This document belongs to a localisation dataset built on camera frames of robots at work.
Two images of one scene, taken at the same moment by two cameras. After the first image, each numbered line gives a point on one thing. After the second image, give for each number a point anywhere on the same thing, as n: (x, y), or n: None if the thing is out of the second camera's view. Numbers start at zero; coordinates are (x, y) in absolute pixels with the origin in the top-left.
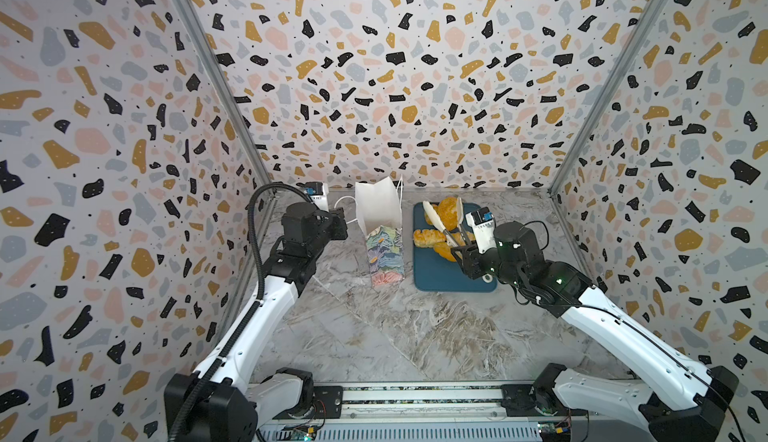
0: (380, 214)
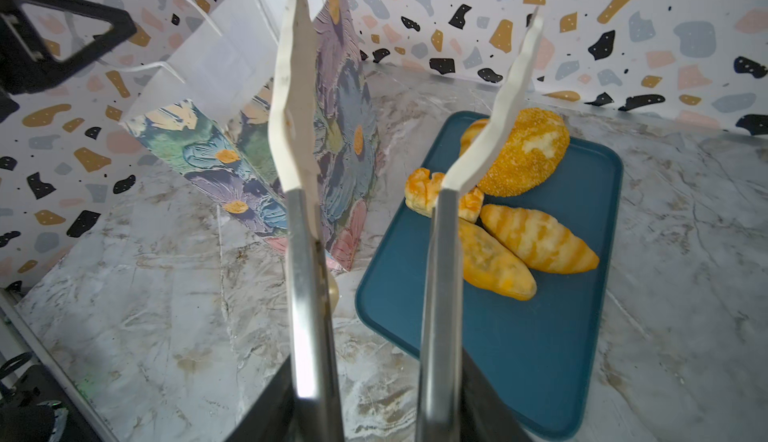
0: (206, 105)
